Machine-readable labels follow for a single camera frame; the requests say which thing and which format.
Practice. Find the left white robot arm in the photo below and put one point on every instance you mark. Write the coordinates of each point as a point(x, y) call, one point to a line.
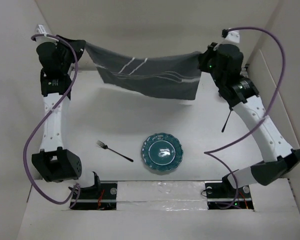
point(54, 162)

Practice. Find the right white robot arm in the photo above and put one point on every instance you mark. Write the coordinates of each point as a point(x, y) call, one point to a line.
point(223, 62)

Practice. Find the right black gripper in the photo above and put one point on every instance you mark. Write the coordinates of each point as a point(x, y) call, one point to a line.
point(204, 57)

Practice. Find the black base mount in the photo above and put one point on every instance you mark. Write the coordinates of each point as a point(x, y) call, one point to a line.
point(218, 198)
point(96, 198)

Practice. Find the black spoon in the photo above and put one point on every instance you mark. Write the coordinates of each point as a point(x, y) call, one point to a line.
point(226, 121)

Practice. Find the black fork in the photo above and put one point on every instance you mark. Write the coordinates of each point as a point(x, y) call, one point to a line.
point(105, 147)

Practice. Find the teal scalloped plate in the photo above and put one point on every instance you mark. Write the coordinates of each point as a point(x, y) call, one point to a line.
point(162, 153)

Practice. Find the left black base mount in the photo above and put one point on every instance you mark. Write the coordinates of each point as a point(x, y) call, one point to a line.
point(96, 198)

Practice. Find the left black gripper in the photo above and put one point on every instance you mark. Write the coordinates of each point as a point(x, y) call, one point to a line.
point(80, 46)

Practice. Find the grey striped placemat cloth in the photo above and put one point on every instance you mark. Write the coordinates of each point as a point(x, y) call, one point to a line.
point(169, 77)

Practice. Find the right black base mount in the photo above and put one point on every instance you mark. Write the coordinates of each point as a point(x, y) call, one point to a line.
point(218, 198)

